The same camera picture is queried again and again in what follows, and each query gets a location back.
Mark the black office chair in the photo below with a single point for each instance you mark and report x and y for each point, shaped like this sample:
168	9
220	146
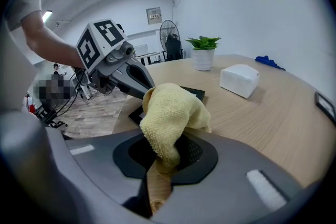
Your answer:
173	47

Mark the green potted plant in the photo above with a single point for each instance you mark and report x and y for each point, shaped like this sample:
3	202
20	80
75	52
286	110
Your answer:
203	57

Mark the black floral print picture frame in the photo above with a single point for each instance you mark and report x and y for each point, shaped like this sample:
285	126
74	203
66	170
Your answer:
195	93

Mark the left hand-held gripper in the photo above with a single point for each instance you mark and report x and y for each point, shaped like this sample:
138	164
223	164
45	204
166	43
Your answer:
90	47

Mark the black deer print picture frame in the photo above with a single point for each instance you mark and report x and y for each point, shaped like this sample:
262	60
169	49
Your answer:
325	106

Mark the black floor fan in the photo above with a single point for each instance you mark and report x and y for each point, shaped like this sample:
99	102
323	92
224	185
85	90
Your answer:
168	29

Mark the white microwave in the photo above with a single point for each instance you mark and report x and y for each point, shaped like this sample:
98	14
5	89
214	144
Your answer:
141	50

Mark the person's left forearm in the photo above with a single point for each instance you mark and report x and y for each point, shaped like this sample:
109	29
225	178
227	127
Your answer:
50	44

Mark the long ceiling light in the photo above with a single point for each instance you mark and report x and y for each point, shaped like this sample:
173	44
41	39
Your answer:
46	16

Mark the yellow wiping cloth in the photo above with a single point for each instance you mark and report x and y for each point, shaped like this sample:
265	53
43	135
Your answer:
170	112

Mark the blue cloth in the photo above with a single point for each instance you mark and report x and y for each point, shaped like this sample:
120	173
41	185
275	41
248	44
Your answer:
269	62

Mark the white tissue box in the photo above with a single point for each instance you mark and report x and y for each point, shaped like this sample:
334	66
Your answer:
239	80

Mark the grey wall panel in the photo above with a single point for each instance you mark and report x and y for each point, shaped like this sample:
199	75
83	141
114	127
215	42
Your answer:
153	15

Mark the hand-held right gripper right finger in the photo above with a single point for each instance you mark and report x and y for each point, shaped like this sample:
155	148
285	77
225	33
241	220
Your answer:
223	199

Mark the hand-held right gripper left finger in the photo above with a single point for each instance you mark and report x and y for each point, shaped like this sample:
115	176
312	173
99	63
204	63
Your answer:
92	165

